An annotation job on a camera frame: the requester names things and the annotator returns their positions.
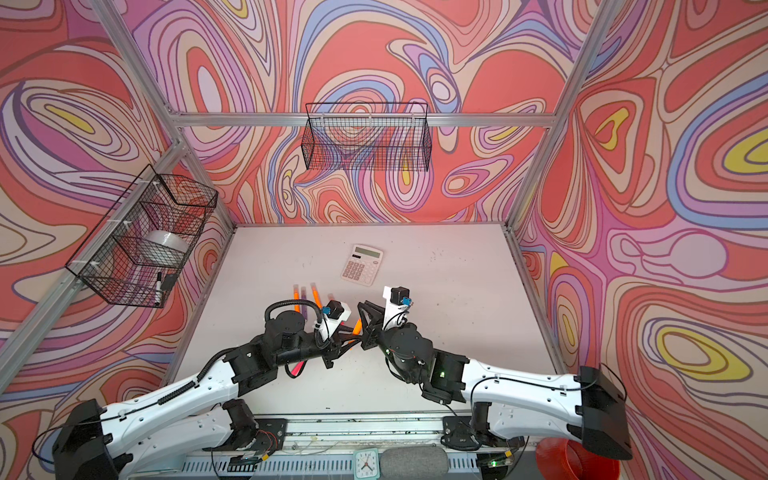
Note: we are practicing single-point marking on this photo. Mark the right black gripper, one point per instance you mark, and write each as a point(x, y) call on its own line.
point(381, 334)

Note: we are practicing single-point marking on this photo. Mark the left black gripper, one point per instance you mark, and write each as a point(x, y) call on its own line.
point(327, 347)

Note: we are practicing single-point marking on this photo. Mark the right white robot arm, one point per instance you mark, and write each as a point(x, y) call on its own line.
point(586, 407)

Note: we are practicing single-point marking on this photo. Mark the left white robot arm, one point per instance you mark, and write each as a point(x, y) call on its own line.
point(206, 409)

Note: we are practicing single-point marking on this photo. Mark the pink calculator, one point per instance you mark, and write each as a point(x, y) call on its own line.
point(362, 265)

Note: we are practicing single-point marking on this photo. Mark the small white clock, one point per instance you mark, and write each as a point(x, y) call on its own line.
point(366, 464)

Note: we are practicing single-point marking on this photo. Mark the black marker in basket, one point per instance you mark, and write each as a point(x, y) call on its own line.
point(159, 295)

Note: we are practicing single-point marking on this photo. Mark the silver tape roll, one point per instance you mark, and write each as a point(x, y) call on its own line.
point(163, 248)

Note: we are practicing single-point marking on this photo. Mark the red bucket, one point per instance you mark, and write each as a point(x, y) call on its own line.
point(561, 459)

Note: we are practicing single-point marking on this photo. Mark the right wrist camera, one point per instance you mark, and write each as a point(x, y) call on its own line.
point(397, 303)

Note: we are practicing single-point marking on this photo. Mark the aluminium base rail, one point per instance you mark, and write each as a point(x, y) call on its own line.
point(322, 447)

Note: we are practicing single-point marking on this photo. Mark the black wire basket back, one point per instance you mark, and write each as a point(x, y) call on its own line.
point(367, 136)

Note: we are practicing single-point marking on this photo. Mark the black wire basket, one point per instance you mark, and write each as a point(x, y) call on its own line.
point(367, 136)
point(111, 266)

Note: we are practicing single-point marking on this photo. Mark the black wire basket left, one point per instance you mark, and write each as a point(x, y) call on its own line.
point(111, 266)

